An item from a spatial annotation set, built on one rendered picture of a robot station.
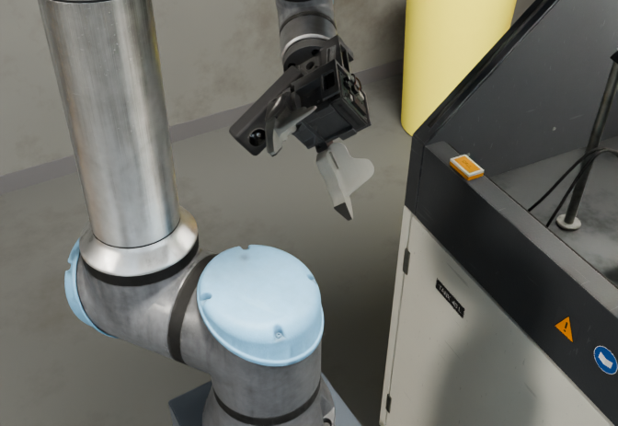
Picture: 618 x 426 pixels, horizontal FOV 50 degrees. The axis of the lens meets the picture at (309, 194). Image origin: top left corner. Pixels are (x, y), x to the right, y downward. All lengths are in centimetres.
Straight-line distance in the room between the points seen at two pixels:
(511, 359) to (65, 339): 142
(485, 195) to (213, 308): 56
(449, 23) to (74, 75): 214
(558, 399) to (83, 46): 83
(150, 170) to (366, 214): 192
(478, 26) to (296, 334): 210
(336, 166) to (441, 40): 187
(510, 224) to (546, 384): 25
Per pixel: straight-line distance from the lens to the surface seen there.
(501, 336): 114
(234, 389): 67
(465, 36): 261
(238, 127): 81
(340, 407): 82
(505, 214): 102
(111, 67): 54
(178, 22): 269
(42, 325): 224
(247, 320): 60
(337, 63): 77
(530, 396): 114
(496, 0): 259
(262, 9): 284
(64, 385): 207
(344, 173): 78
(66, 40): 54
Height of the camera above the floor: 158
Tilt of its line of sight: 38 degrees down
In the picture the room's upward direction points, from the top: straight up
